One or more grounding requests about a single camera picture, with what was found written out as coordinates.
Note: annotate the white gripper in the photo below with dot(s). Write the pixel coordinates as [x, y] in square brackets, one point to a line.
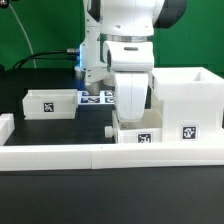
[130, 64]

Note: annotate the white front drawer box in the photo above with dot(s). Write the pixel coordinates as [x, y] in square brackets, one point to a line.
[148, 130]

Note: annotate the white drawer box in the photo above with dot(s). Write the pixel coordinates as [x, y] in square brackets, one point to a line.
[148, 130]
[50, 104]

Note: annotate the white drawer cabinet frame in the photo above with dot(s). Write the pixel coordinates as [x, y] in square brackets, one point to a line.
[190, 102]

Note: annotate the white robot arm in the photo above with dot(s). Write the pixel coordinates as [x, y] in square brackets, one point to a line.
[120, 21]

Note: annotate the fiducial marker sheet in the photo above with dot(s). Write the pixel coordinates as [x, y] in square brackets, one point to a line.
[104, 97]

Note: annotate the white front fence rail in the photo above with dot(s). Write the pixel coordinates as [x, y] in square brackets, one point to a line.
[105, 156]

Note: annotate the white fence rail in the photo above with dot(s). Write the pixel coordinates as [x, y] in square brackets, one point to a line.
[105, 156]
[6, 127]

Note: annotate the white left fence rail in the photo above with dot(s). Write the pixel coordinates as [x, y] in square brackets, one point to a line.
[6, 127]

